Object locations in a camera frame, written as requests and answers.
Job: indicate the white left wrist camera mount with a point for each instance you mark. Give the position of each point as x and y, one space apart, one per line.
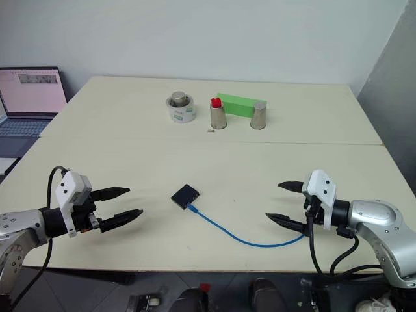
70 185

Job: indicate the red crumpled object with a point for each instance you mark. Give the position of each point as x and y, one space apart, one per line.
216 102

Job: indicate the dark rounded shape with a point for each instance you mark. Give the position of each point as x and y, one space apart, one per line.
262 294
190 300

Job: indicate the open laptop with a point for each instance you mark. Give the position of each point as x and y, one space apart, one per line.
29 97

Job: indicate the white tape roll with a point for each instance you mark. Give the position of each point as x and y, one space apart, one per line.
182 114

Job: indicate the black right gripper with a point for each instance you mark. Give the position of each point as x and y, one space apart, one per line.
314 216

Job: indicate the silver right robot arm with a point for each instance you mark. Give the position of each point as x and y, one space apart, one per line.
373 214

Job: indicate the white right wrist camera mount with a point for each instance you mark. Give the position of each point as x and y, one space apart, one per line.
321 188

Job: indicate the steel cup holding red object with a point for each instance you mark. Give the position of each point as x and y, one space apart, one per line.
218 118

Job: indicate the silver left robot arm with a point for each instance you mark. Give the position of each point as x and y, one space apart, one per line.
22 224

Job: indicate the green rectangular block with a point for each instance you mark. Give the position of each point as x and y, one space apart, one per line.
240 105

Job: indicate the small black square box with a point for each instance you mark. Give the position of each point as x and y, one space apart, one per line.
185 196

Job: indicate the white shoe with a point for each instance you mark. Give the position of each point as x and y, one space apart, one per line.
372 304

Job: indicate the upturned steel cup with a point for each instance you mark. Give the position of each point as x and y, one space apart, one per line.
259 115

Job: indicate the silver metal cylinder weight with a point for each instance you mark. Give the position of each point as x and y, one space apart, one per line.
180 98

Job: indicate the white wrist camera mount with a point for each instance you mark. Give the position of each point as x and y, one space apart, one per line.
321 188
70 185

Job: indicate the black and white device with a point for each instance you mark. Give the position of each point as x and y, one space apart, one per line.
144 302

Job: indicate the small red cap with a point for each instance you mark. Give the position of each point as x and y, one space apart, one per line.
204 288

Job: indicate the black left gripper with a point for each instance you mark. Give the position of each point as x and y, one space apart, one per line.
85 217

